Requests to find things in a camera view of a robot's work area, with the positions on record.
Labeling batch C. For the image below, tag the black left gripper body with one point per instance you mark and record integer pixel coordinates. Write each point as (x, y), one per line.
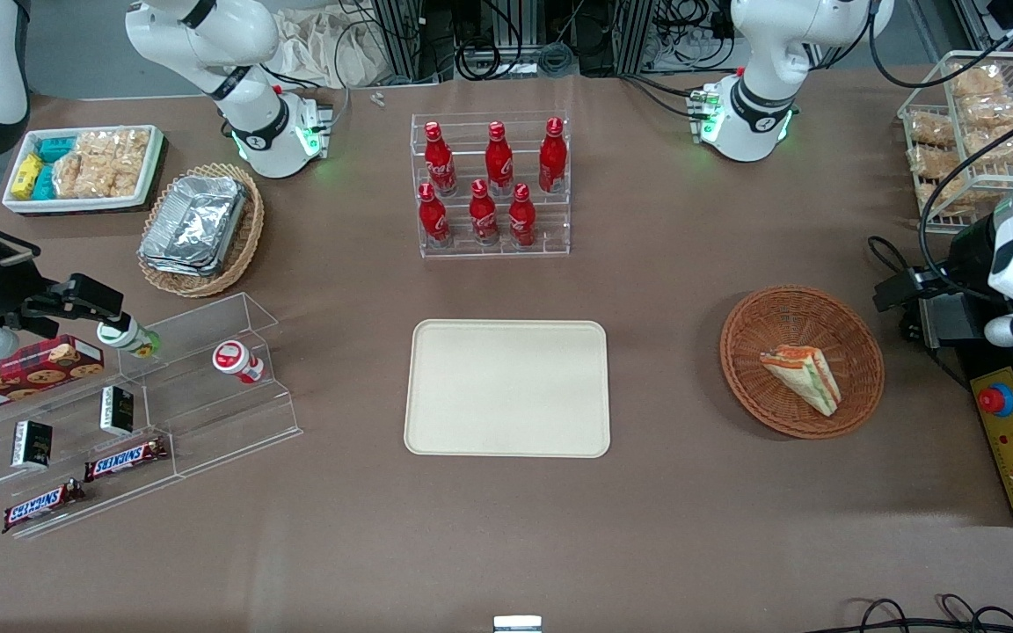
(969, 251)

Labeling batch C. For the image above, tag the triangle sandwich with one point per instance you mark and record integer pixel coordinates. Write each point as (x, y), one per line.
(801, 374)

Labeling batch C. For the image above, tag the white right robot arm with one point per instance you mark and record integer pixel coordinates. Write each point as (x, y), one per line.
(253, 132)

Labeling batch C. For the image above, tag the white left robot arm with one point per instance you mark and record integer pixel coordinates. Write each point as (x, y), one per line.
(766, 83)

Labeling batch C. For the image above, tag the white rectangular snack tray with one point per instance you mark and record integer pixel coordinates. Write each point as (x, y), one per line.
(84, 204)

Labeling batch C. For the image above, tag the oval tan wicker basket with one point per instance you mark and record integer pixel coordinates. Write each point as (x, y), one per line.
(247, 237)

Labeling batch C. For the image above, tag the round brown wicker basket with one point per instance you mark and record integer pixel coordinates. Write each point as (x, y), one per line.
(757, 325)

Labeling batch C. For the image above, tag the beige plastic tray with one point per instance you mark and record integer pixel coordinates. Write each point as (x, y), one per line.
(506, 387)

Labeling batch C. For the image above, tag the green capped small bottle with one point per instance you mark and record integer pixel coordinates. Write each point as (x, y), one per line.
(124, 336)

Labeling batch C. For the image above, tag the clear rice cracker bag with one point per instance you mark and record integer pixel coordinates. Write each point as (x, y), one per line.
(930, 130)
(933, 163)
(93, 178)
(1012, 145)
(994, 112)
(980, 81)
(120, 143)
(942, 198)

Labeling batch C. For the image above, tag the red plaid cookie box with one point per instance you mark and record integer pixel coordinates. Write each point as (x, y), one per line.
(23, 374)

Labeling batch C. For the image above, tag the black power plug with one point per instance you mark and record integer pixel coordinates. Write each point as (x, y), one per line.
(898, 288)

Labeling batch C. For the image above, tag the small black box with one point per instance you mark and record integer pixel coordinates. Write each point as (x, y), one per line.
(117, 411)
(32, 444)

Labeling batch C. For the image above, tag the teal snack packet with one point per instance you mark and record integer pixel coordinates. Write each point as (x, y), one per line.
(56, 149)
(44, 183)

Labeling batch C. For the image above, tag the yellow snack packet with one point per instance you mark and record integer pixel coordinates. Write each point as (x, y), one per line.
(26, 176)

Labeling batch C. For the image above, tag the silver foil container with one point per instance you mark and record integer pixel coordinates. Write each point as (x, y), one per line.
(194, 224)

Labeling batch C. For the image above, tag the red emergency stop button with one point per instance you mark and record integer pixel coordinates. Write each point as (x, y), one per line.
(995, 400)

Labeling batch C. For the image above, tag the Snickers chocolate bar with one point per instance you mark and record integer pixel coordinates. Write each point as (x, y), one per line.
(40, 505)
(124, 459)

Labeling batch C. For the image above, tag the red capped small bottle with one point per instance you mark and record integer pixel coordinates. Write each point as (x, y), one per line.
(236, 360)

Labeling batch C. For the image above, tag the beige cloth bag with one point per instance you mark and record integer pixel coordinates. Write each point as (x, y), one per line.
(322, 48)

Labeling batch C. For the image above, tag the red cola bottle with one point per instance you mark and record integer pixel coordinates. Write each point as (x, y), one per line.
(499, 163)
(552, 158)
(433, 220)
(439, 163)
(521, 220)
(484, 218)

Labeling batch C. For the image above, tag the clear acrylic bottle rack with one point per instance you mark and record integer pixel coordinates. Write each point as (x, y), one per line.
(559, 237)

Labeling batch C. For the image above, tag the grey metal bracket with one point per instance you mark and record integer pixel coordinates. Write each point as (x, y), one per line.
(955, 321)

